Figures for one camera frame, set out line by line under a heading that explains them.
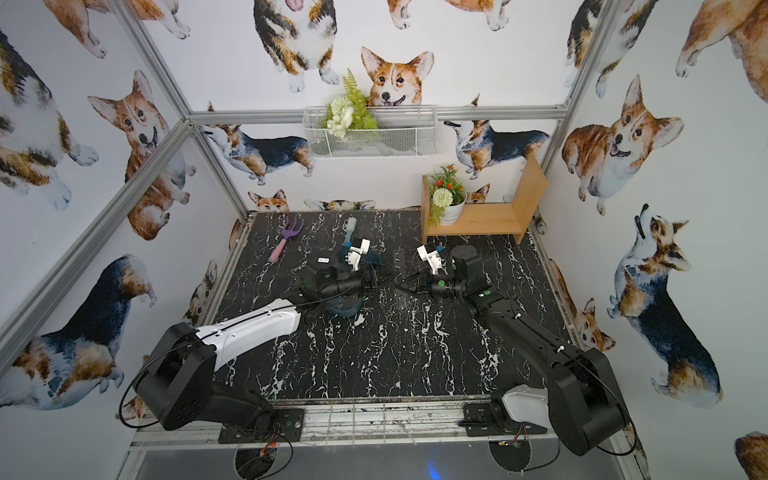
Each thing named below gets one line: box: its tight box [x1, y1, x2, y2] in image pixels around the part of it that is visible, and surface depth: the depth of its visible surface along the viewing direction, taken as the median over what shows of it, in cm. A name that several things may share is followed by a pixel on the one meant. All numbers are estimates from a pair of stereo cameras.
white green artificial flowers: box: [322, 68, 379, 138], surface depth 82 cm
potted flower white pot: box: [427, 164, 468, 228], surface depth 100 cm
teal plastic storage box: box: [325, 241, 384, 315], surface depth 72 cm
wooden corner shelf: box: [420, 154, 548, 245], surface depth 110 cm
